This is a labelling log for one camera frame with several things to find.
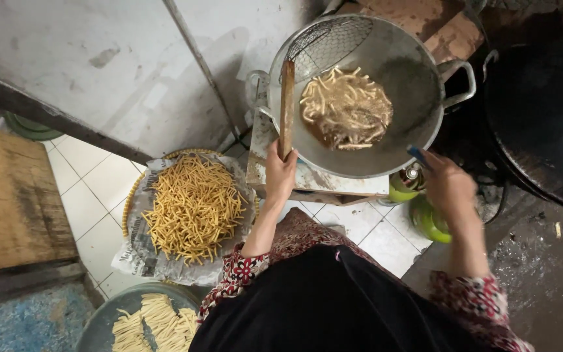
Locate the person's right hand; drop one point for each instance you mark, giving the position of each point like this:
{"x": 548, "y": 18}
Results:
{"x": 447, "y": 186}

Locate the person's left hand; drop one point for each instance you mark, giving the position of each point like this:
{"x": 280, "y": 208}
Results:
{"x": 280, "y": 173}

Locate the person's right fingers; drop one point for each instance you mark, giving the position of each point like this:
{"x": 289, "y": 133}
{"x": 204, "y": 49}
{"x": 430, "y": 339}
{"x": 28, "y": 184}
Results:
{"x": 430, "y": 161}

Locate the blue stove knob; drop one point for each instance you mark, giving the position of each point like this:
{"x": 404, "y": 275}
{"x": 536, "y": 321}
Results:
{"x": 417, "y": 154}

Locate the green gas cylinder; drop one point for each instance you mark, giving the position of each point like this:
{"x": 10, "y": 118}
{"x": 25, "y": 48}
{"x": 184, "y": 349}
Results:
{"x": 425, "y": 220}

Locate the large metal wok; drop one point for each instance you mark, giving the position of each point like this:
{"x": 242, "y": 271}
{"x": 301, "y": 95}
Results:
{"x": 399, "y": 98}

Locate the frying dough sticks in oil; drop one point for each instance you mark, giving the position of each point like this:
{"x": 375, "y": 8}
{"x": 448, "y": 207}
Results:
{"x": 346, "y": 108}

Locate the large black wok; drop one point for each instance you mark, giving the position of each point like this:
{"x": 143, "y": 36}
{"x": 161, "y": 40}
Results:
{"x": 540, "y": 122}

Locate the wooden stove stand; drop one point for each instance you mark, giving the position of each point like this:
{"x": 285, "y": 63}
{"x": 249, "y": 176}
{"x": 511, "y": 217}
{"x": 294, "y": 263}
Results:
{"x": 311, "y": 181}

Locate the pile of fried yellow sticks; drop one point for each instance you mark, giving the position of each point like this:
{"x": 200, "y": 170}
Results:
{"x": 192, "y": 208}

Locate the metal pipe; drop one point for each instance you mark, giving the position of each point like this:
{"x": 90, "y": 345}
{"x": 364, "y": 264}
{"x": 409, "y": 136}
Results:
{"x": 203, "y": 68}

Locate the woven bamboo tray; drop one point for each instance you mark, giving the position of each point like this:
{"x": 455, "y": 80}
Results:
{"x": 132, "y": 195}

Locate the newspaper sheet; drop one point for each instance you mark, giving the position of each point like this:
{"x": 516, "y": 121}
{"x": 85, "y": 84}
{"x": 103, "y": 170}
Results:
{"x": 142, "y": 256}

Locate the rows of raw dough sticks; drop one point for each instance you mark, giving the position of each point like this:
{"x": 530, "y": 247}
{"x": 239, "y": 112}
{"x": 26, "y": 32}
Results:
{"x": 159, "y": 325}

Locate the round metal tray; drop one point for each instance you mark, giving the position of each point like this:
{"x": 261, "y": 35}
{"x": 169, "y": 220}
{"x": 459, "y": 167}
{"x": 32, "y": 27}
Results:
{"x": 100, "y": 322}

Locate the green plastic basin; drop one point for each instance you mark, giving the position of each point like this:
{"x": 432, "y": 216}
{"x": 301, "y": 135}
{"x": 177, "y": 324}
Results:
{"x": 30, "y": 128}

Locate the wooden table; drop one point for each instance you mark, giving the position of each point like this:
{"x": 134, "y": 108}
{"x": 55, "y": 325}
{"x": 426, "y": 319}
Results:
{"x": 12, "y": 205}

